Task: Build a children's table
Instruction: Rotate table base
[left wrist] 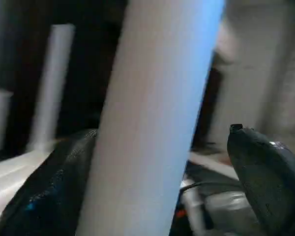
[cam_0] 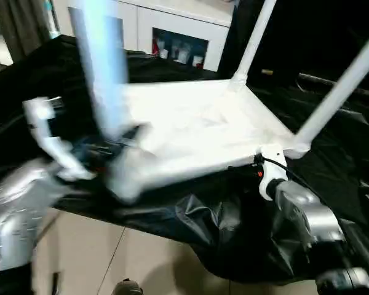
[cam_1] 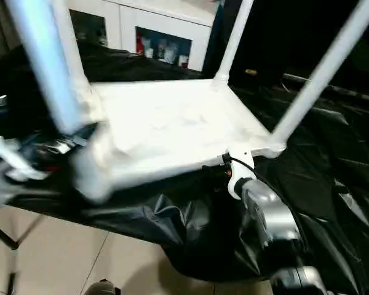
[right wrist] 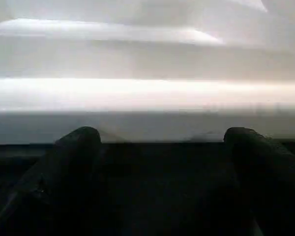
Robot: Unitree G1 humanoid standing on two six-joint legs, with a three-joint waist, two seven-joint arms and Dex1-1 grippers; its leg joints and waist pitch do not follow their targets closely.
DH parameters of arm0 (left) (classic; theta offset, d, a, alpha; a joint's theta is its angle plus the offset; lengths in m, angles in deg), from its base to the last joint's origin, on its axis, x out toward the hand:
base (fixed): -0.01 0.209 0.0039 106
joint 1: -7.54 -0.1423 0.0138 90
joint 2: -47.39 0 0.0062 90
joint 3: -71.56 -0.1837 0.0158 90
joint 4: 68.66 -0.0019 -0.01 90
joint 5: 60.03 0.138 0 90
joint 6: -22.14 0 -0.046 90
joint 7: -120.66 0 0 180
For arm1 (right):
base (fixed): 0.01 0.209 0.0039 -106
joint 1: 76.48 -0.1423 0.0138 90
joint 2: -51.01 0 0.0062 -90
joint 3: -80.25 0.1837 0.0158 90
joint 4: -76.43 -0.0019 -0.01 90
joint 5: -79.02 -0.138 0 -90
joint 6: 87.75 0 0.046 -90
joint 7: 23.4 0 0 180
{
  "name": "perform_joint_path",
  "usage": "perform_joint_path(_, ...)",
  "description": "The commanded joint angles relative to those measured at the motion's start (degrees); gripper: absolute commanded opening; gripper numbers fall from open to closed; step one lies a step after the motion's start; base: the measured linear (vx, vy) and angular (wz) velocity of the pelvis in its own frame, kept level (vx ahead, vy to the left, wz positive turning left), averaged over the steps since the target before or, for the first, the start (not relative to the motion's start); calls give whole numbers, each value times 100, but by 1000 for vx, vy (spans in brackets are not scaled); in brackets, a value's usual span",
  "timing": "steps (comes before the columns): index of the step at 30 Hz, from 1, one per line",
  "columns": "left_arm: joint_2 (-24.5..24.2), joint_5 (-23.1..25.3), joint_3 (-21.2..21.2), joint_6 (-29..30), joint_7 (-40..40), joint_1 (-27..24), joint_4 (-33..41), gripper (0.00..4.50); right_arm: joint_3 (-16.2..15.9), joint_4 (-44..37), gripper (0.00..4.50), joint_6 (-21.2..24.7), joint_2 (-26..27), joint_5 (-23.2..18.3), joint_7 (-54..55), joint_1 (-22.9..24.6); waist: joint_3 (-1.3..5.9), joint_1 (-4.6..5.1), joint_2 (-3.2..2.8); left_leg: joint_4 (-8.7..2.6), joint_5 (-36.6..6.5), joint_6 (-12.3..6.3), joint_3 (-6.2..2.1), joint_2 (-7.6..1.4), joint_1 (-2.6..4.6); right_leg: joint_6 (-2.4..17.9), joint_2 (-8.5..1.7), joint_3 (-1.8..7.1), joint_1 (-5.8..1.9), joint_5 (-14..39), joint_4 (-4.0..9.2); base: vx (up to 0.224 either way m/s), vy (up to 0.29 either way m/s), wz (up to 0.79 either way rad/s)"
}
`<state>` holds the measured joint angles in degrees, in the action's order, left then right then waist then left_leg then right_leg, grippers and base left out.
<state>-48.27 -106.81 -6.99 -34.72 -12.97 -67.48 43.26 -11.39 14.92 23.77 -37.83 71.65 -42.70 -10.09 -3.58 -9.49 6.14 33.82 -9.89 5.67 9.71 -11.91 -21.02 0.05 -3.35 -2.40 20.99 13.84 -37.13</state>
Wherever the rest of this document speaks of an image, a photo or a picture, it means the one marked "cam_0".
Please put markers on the white plastic table top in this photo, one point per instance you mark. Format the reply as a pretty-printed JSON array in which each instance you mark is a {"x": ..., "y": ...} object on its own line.
[{"x": 197, "y": 129}]

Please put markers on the white plastic table leg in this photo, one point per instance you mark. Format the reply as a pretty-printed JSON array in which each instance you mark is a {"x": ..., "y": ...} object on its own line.
[
  {"x": 253, "y": 40},
  {"x": 101, "y": 61},
  {"x": 341, "y": 92}
]

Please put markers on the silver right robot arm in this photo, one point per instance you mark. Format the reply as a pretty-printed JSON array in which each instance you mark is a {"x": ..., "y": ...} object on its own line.
[{"x": 320, "y": 221}]

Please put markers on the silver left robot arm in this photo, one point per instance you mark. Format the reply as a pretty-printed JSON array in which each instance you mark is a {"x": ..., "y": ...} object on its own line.
[{"x": 18, "y": 209}]

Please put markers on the white cabinet with glass doors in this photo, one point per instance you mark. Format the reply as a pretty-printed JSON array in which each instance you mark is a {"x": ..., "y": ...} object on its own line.
[{"x": 172, "y": 24}]

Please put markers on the black mat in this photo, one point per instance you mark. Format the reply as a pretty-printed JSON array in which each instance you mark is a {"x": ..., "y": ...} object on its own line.
[{"x": 221, "y": 227}]

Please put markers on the grey curtain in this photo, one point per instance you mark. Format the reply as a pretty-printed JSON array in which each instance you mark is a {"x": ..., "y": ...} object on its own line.
[{"x": 21, "y": 24}]

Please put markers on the black furniture with gold label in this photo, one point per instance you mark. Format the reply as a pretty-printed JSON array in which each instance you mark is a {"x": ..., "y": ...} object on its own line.
[{"x": 320, "y": 31}]

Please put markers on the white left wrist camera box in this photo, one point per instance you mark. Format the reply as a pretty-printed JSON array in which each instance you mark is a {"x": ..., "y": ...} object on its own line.
[{"x": 52, "y": 141}]

